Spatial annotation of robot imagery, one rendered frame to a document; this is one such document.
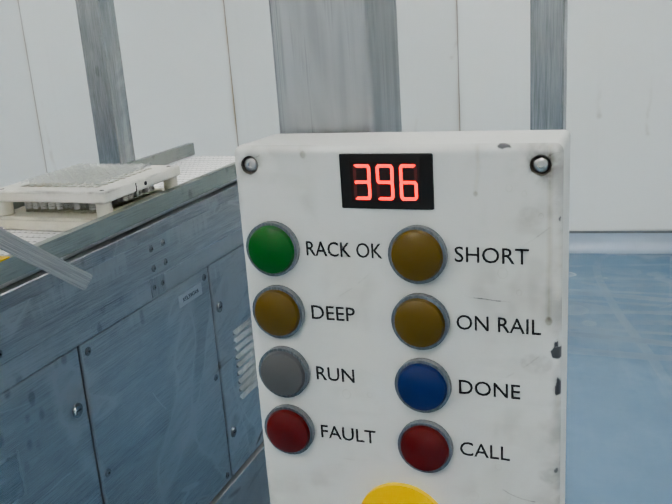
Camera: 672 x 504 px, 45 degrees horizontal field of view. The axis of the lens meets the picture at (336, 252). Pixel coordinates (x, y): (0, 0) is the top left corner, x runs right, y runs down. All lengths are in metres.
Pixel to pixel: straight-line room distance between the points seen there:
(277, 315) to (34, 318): 0.86
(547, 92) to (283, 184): 1.16
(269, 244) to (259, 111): 3.95
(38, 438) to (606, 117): 3.28
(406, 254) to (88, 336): 1.09
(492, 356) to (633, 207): 3.84
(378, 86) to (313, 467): 0.22
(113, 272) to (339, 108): 0.99
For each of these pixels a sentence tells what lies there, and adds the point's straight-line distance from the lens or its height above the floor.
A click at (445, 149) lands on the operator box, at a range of 0.40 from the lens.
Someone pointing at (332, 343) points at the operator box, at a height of 1.05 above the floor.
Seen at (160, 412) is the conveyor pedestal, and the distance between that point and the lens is 1.68.
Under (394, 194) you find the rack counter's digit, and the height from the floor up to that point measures 1.14.
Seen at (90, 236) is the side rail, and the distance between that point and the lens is 1.37.
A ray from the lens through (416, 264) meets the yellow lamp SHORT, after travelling 0.41.
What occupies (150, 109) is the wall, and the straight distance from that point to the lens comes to 4.61.
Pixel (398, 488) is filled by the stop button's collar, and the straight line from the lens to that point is 0.47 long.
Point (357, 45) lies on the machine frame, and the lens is 0.47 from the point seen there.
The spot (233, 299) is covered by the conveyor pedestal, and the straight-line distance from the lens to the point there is 1.91.
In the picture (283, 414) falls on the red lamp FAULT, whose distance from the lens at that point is 0.47.
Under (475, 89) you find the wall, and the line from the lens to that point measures 4.14.
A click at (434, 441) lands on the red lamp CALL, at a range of 0.45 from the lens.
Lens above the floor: 1.23
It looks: 16 degrees down
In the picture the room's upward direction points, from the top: 4 degrees counter-clockwise
